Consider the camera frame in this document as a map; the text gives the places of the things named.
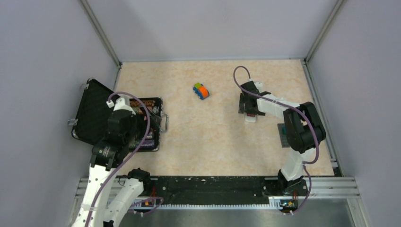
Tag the grey brick baseplate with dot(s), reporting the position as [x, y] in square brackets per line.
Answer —
[283, 138]

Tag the white remote control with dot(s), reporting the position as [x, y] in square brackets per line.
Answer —
[251, 118]

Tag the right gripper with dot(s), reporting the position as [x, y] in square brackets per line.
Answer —
[244, 108]

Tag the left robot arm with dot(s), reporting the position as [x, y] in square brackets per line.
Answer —
[107, 156]

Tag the black open case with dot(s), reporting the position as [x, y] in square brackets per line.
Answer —
[95, 121]

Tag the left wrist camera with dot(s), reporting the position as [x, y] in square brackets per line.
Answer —
[122, 103]

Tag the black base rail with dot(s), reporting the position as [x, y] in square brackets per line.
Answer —
[224, 191]

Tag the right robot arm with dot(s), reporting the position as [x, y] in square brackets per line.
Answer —
[304, 130]

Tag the colourful toy car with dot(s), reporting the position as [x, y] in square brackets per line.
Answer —
[201, 91]

